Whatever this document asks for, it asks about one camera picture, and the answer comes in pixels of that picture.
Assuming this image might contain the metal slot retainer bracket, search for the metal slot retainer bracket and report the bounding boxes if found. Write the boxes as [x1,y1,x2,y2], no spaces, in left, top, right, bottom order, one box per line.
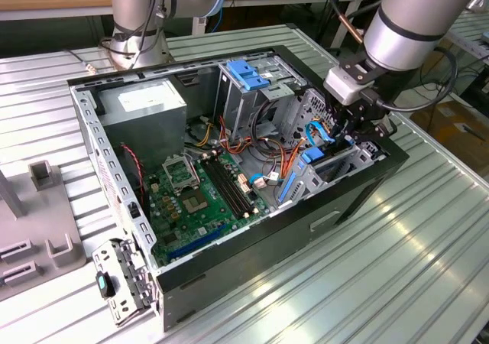
[91,238,160,328]

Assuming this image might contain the large cardboard box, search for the large cardboard box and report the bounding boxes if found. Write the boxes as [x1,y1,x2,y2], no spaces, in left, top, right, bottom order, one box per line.
[409,99,489,171]

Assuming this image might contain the green motherboard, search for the green motherboard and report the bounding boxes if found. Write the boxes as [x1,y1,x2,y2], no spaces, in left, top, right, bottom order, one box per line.
[144,151,274,268]

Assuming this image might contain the black camera cable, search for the black camera cable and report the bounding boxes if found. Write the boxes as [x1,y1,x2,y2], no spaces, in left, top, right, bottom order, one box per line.
[361,45,458,112]

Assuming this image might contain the orange red wire bundle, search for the orange red wire bundle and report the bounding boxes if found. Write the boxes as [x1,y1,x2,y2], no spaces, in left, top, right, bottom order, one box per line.
[218,115,254,156]

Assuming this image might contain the black RAM slot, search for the black RAM slot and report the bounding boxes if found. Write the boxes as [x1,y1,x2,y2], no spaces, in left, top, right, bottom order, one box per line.
[214,155,256,212]
[200,161,245,219]
[209,157,252,214]
[205,159,248,217]

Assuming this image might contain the CPU socket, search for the CPU socket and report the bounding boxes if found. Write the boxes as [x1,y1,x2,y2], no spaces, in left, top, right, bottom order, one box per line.
[180,190,210,214]

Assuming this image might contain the blue expansion slot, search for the blue expansion slot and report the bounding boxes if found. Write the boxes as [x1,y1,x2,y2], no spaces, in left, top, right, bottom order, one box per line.
[167,223,227,261]

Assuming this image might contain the short blue wire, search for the short blue wire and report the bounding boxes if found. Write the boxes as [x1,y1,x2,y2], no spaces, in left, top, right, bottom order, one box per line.
[246,172,270,187]

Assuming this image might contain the blue drive latch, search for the blue drive latch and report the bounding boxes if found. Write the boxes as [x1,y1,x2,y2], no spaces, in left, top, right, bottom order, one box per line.
[225,60,273,92]

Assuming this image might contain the black teal latch tab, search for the black teal latch tab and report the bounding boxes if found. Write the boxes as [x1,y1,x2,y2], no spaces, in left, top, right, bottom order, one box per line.
[95,271,115,299]

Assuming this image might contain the metal slat side table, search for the metal slat side table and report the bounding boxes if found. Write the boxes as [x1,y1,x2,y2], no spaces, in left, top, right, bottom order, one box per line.
[439,11,489,89]

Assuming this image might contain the grey parts rack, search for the grey parts rack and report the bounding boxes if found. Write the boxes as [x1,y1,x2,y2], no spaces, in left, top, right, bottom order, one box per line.
[0,159,88,303]

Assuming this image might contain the blue data wire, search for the blue data wire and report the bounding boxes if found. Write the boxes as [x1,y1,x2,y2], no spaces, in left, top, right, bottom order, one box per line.
[304,118,337,146]

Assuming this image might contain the metal optical drive cage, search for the metal optical drive cage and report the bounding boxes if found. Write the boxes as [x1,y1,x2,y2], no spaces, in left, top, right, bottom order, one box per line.
[212,52,309,141]

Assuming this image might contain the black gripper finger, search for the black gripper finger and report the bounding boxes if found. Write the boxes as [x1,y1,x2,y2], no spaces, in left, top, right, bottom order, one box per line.
[324,99,351,144]
[346,123,397,145]

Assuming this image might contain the copper cable sleeve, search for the copper cable sleeve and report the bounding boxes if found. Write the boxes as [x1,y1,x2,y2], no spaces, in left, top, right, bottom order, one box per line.
[338,13,364,45]

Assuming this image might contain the black open PC case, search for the black open PC case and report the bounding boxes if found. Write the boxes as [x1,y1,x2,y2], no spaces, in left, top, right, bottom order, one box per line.
[66,44,410,333]

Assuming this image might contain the yellow black wire bundle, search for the yellow black wire bundle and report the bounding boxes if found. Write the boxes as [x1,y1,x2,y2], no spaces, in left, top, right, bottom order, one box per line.
[185,115,217,149]

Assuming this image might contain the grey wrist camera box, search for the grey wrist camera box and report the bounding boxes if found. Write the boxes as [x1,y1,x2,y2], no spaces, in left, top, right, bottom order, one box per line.
[323,65,368,106]

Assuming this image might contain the metal disk bay cage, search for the metal disk bay cage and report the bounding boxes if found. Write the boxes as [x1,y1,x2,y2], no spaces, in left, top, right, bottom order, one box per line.
[275,86,387,210]

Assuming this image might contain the red black fan wire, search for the red black fan wire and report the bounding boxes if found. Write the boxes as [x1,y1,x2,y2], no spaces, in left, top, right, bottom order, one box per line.
[119,141,149,209]

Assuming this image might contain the hard disk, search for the hard disk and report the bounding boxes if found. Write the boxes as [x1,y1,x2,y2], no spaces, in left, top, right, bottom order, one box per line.
[278,134,356,207]

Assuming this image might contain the grey power supply unit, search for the grey power supply unit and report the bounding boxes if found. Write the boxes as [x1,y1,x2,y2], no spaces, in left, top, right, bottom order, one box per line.
[97,76,189,173]

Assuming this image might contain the black wire loop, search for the black wire loop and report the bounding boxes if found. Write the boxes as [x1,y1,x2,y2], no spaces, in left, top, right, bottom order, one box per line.
[250,98,293,160]

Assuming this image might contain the metal socket cover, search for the metal socket cover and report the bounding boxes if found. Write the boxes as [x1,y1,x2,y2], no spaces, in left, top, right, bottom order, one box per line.
[162,154,202,196]

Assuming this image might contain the orange red power wire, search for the orange red power wire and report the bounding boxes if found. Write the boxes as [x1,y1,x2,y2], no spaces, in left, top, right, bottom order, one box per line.
[282,118,335,179]

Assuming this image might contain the small white device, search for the small white device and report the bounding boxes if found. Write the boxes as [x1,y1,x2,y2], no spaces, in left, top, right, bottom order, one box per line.
[192,14,209,36]

